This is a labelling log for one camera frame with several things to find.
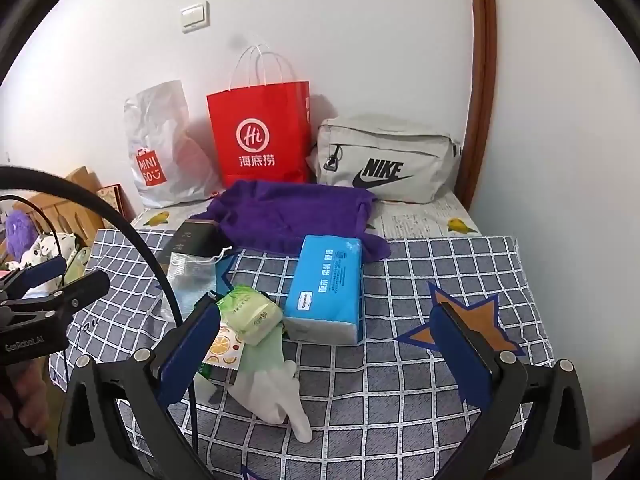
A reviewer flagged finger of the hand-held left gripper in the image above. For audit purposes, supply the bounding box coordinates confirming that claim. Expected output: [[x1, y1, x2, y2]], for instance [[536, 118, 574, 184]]
[[0, 256, 67, 297], [47, 270, 111, 317]]

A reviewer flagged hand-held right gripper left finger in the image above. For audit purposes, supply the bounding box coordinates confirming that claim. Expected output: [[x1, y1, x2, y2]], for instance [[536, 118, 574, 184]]
[[55, 292, 222, 480]]

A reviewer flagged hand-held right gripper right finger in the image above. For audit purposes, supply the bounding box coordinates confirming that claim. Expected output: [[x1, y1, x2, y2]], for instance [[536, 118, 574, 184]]
[[431, 302, 593, 480]]

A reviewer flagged green tissue packet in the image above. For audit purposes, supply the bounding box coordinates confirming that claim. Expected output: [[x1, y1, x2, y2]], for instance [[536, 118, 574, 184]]
[[220, 284, 285, 347]]

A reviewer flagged light green cloth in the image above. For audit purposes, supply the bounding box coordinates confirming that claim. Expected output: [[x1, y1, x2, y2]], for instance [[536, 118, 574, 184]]
[[235, 332, 286, 386]]

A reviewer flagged mesh drawstring pouch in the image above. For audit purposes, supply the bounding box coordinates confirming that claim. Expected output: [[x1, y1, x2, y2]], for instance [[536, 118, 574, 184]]
[[167, 247, 236, 306]]

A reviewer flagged white glove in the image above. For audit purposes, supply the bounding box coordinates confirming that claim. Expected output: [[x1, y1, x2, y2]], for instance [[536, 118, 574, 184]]
[[227, 360, 313, 443]]

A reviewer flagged purple towel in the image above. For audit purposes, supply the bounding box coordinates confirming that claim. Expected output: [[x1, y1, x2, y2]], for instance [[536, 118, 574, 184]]
[[189, 180, 392, 263]]

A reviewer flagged person's left forearm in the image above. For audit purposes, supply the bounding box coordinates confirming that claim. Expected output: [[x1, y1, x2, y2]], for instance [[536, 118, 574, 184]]
[[0, 435, 58, 480]]

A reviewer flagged person's left hand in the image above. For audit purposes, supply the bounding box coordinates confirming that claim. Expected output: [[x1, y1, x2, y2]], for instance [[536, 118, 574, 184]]
[[0, 357, 52, 456]]

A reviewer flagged fruit-print wipes packet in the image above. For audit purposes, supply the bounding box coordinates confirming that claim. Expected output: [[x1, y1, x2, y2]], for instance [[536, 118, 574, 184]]
[[197, 325, 246, 378]]

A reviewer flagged purple plush toy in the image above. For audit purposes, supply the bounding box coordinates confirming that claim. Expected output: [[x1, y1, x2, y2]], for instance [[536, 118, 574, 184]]
[[2, 210, 36, 266]]

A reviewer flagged wooden furniture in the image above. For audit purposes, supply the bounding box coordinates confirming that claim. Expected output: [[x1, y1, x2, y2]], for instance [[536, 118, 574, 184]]
[[30, 166, 133, 271]]

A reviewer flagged brown framed board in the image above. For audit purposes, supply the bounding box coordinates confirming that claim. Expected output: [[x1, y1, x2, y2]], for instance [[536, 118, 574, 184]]
[[97, 184, 126, 221]]

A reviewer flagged grey checked cloth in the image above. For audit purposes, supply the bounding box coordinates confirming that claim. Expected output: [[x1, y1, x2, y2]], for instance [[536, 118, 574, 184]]
[[50, 230, 556, 480]]

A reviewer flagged blue tissue pack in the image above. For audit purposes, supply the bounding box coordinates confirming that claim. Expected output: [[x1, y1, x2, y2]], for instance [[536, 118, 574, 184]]
[[283, 234, 365, 346]]

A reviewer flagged white plastic shopping bag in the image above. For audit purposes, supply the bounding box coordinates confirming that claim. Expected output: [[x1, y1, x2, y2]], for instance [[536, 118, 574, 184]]
[[123, 80, 223, 209]]

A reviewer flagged grey waist bag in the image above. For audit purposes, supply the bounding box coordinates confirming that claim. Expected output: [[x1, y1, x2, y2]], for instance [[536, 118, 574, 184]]
[[306, 114, 463, 205]]

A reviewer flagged red paper bag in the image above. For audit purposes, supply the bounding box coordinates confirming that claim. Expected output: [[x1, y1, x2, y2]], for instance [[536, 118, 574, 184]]
[[206, 45, 312, 188]]

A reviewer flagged white light switch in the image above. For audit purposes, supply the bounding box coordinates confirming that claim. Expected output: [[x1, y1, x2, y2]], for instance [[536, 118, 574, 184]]
[[180, 2, 211, 34]]

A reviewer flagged wooden door frame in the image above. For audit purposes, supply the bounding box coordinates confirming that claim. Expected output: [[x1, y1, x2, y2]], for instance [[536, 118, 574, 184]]
[[462, 0, 498, 211]]

